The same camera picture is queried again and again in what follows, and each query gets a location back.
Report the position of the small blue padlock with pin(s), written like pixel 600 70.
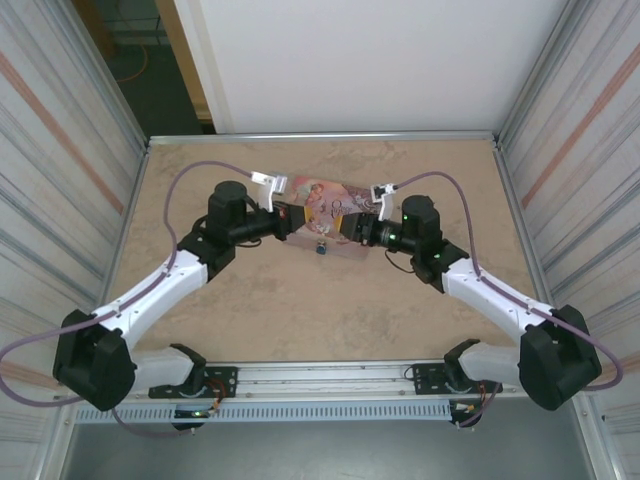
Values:
pixel 320 247

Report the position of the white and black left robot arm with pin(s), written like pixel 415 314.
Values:
pixel 150 295

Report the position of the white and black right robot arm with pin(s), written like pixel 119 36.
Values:
pixel 500 295

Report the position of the pink printed snack bag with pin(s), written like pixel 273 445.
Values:
pixel 325 200

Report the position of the aluminium frame bar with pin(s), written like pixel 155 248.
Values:
pixel 325 138

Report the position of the aluminium mounting rail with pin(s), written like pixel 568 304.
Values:
pixel 325 380

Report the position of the wooden door frame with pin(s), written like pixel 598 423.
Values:
pixel 192 65

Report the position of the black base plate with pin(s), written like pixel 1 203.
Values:
pixel 425 377
pixel 222 377

